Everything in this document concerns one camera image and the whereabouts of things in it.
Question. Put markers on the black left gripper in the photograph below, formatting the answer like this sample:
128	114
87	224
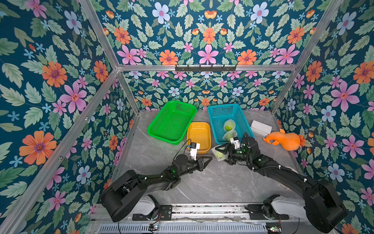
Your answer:
198	165

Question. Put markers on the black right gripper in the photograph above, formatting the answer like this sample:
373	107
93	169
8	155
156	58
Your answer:
230	151

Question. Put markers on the white foam net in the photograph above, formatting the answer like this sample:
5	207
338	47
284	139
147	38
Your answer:
222	148
234	131
230	122

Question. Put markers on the dark speckled custard apple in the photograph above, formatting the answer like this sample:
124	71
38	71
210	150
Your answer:
219	155

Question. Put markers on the light green custard apple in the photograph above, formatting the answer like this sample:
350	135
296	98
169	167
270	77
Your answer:
229	127

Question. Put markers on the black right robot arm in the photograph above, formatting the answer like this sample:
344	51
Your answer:
321	204

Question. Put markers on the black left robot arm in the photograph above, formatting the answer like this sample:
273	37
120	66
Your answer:
122	198

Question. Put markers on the white rectangular box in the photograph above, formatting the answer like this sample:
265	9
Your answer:
260	128

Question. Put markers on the yellow plastic tub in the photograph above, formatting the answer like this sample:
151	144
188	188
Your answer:
199	132

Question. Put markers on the orange toy duck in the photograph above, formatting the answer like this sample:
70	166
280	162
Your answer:
288	141

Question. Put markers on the teal plastic basket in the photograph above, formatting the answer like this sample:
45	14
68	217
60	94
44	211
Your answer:
218	114

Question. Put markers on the green plastic basket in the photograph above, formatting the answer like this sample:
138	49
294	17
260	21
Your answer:
172	122

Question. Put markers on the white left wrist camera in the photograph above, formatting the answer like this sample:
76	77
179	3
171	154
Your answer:
194	147

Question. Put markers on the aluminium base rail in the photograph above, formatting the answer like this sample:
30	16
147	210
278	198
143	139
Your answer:
203	218

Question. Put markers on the black wall hook rack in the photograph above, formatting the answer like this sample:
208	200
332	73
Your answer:
205	68

